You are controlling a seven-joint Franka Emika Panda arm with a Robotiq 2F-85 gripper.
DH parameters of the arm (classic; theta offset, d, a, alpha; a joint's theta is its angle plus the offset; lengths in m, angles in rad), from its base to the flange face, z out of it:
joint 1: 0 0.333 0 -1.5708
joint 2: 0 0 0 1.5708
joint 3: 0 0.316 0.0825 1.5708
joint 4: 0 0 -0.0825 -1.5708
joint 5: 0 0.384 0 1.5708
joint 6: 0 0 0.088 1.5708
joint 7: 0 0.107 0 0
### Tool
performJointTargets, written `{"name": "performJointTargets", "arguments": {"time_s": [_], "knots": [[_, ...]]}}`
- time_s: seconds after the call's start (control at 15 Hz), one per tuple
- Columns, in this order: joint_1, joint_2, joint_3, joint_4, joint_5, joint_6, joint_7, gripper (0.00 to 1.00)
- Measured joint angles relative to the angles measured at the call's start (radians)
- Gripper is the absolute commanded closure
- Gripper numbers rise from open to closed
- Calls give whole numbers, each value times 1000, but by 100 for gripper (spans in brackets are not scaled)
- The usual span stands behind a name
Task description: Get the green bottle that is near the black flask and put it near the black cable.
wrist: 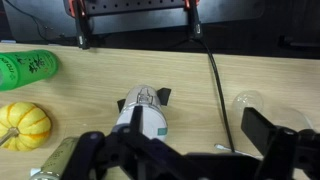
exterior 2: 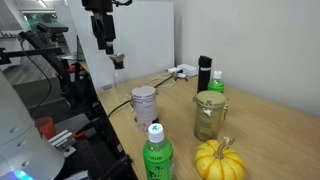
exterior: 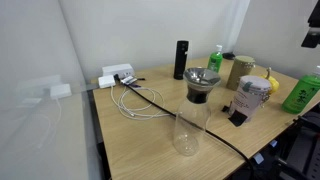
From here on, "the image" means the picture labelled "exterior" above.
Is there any white pink tin canister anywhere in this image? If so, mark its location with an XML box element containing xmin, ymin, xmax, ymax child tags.
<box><xmin>229</xmin><ymin>75</ymin><xmax>271</xmax><ymax>122</ymax></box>

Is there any yellow object behind tin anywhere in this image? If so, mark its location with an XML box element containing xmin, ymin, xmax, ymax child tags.
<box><xmin>262</xmin><ymin>67</ymin><xmax>279</xmax><ymax>94</ymax></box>

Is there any black camera mount top right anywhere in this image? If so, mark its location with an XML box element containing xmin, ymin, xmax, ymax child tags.
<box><xmin>301</xmin><ymin>0</ymin><xmax>320</xmax><ymax>48</ymax></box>

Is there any glass carafe with steel funnel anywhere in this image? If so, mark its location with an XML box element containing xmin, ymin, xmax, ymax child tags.
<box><xmin>173</xmin><ymin>67</ymin><xmax>221</xmax><ymax>156</ymax></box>

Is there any black equipment beside table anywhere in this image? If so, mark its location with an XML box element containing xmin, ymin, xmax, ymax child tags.
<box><xmin>255</xmin><ymin>104</ymin><xmax>320</xmax><ymax>180</ymax></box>

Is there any small silver purple adapter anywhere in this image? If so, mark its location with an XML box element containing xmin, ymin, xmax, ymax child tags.
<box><xmin>120</xmin><ymin>76</ymin><xmax>138</xmax><ymax>87</ymax></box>

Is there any white coiled cable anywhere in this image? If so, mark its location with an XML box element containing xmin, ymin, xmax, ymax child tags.
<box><xmin>110</xmin><ymin>85</ymin><xmax>172</xmax><ymax>121</ymax></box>

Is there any black flask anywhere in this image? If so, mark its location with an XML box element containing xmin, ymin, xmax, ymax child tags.
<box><xmin>173</xmin><ymin>40</ymin><xmax>189</xmax><ymax>80</ymax></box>

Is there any white power strip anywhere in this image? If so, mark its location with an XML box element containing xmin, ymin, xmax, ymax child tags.
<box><xmin>102</xmin><ymin>64</ymin><xmax>135</xmax><ymax>79</ymax></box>

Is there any black cable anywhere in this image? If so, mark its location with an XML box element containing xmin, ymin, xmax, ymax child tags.
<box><xmin>113</xmin><ymin>73</ymin><xmax>255</xmax><ymax>180</ymax></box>

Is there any white charger adapter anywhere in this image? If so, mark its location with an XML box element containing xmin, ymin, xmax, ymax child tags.
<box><xmin>98</xmin><ymin>75</ymin><xmax>115</xmax><ymax>88</ymax></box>

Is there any black round object at back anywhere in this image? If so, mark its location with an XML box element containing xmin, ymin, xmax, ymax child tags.
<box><xmin>222</xmin><ymin>53</ymin><xmax>235</xmax><ymax>60</ymax></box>

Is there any green pump sanitizer bottle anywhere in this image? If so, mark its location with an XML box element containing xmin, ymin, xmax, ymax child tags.
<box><xmin>207</xmin><ymin>45</ymin><xmax>223</xmax><ymax>72</ymax></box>

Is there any green tea bottle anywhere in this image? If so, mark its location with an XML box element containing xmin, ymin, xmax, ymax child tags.
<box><xmin>282</xmin><ymin>65</ymin><xmax>320</xmax><ymax>114</ymax></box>

